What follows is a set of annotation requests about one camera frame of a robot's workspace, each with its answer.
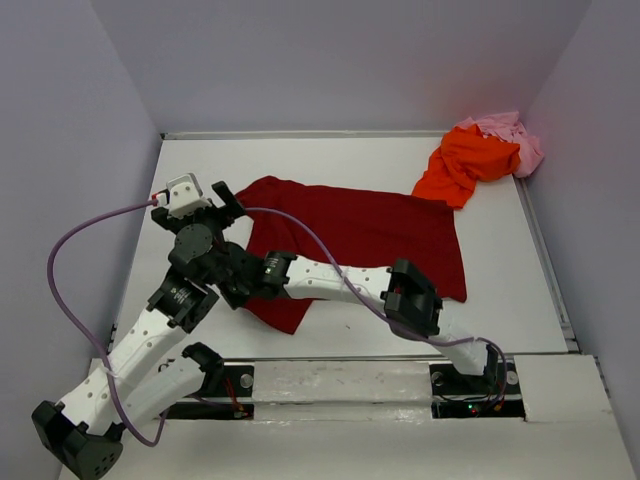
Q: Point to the white front board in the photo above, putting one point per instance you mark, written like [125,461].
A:
[568,431]

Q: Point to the pink t shirt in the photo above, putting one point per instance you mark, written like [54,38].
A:
[508,127]

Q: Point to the dark red t shirt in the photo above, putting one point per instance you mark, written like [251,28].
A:
[359,228]

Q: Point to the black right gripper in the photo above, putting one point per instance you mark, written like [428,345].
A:
[233,298]

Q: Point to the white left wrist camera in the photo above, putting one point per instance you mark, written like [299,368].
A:
[182,196]

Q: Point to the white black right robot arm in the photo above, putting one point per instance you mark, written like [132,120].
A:
[400,295]

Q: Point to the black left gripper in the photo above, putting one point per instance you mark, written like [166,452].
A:
[234,208]

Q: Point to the white rail at table edge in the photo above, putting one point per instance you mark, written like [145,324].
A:
[298,134]

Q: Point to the orange t shirt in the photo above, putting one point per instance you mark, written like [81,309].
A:
[464,158]

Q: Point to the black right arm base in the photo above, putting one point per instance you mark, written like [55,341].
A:
[455,398]

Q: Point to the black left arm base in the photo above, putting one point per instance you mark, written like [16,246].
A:
[215,395]

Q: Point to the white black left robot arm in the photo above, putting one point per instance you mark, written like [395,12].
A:
[84,430]

